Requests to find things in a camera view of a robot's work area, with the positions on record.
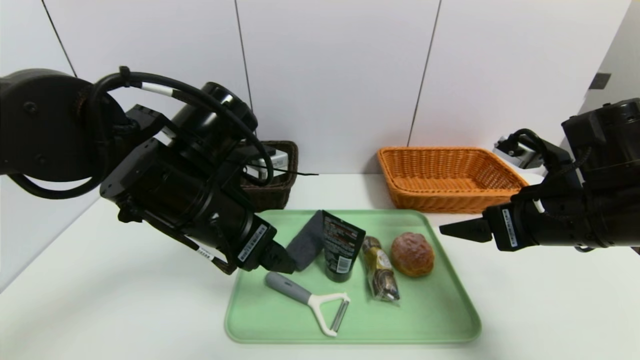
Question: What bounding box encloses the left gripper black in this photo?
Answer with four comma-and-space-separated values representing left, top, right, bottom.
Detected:
196, 191, 297, 275

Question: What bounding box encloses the gold snack roll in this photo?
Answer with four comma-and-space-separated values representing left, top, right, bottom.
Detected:
360, 236, 401, 304

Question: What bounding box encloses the round pink-topped bun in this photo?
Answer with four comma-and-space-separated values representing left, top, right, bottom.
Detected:
390, 231, 436, 278

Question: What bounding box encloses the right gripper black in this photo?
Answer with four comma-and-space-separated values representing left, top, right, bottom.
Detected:
439, 191, 588, 252

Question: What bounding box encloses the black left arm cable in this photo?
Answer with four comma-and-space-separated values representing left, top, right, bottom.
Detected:
7, 65, 275, 201

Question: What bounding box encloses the grey cloth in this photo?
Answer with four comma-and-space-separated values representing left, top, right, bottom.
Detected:
286, 210, 326, 273

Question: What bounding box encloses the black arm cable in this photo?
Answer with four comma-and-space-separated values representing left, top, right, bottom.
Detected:
509, 128, 563, 173
7, 65, 275, 201

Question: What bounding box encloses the dark brown wicker basket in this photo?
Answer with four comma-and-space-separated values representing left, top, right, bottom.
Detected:
240, 140, 299, 213

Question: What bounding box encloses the grey handled white peeler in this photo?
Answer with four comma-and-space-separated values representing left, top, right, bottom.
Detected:
264, 271, 352, 338

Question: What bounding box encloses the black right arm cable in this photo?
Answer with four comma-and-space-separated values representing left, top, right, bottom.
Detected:
509, 128, 563, 173

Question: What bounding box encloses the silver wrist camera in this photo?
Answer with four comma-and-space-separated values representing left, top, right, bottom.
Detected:
245, 147, 290, 182
492, 135, 545, 170

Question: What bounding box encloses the light green plastic tray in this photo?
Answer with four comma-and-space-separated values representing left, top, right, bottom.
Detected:
224, 209, 482, 345

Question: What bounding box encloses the orange wicker basket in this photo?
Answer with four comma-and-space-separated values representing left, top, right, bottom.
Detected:
377, 146, 530, 215

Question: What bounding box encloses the black cosmetic tube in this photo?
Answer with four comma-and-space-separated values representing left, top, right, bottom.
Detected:
321, 210, 367, 284

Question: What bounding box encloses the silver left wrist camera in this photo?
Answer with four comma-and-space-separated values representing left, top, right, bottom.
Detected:
245, 147, 290, 182

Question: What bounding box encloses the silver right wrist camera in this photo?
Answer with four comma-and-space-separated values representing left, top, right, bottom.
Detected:
492, 135, 545, 170

